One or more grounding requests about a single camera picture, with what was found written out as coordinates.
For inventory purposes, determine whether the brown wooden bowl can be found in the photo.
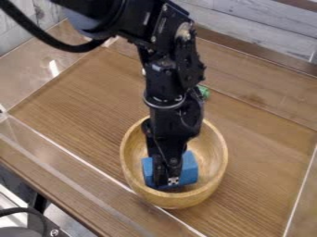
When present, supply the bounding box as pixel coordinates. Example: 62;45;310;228
120;118;228;209

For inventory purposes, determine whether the black metal table leg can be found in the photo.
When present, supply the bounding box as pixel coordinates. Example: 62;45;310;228
31;193;48;214

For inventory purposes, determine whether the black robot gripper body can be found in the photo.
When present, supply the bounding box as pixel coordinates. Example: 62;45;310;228
140;52;205;153

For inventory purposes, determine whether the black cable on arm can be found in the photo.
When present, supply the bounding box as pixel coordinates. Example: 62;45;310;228
0;0;108;54

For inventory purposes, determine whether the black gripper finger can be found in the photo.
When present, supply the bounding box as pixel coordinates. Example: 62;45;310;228
157;145;183;189
141;118;161;187

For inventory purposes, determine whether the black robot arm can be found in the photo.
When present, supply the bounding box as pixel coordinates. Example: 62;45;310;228
49;0;205;189

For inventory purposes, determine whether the blue rectangular block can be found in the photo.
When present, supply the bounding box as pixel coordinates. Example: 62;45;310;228
141;151;199;190

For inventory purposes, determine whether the green and white marker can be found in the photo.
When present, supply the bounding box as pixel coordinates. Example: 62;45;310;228
197;85;209;100

